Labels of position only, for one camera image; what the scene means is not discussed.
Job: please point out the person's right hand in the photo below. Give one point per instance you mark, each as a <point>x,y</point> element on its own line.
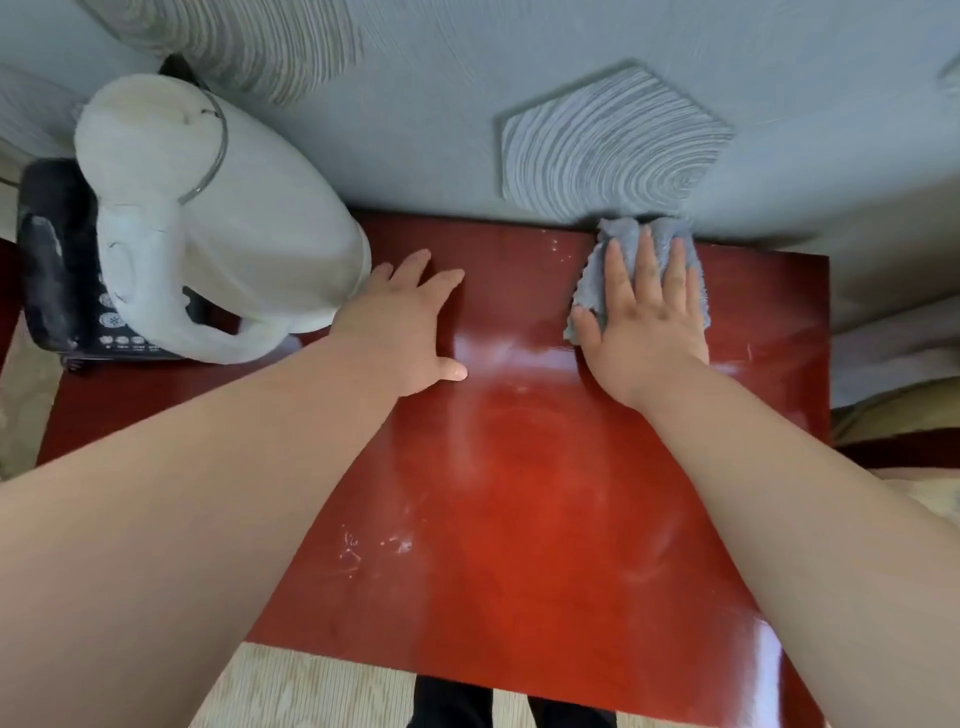
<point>649,345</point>

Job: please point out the person's left hand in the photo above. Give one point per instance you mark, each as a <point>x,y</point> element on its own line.
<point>397,330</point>

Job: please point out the grey-blue cleaning cloth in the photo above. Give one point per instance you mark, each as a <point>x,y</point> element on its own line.
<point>585,289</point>

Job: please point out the floral upholstered wooden armchair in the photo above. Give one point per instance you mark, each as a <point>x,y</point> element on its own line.
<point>900,409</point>

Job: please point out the person's right forearm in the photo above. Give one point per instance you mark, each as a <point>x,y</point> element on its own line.
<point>825,562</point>

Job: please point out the person's left forearm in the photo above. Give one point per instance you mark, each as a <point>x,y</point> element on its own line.
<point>172,525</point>

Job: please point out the person's black trousers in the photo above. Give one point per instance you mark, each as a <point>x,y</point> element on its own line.
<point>450,705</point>

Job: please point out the white electric kettle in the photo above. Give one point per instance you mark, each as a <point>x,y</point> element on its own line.
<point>262,225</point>

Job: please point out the red wooden table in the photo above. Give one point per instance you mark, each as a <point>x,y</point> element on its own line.
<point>540,525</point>

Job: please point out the black telephone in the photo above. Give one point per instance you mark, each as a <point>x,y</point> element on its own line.
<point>52,262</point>

